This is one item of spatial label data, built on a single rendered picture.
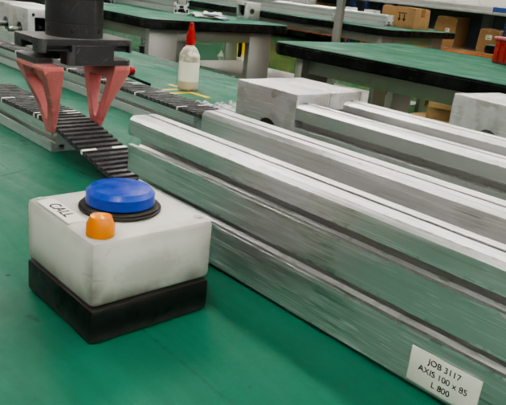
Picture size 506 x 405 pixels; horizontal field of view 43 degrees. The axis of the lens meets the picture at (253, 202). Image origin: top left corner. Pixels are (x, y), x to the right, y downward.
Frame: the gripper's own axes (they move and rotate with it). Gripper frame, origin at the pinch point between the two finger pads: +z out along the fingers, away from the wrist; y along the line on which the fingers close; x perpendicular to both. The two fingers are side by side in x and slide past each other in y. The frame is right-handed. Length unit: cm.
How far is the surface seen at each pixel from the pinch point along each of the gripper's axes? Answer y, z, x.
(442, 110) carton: 352, 53, 160
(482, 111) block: 37.1, -4.6, -26.6
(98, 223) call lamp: -16.6, -3.7, -34.5
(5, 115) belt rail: -1.5, 2.3, 14.7
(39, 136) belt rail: -2.1, 2.2, 3.7
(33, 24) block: 29, -3, 74
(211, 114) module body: 2.3, -5.1, -20.1
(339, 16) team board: 282, -1, 202
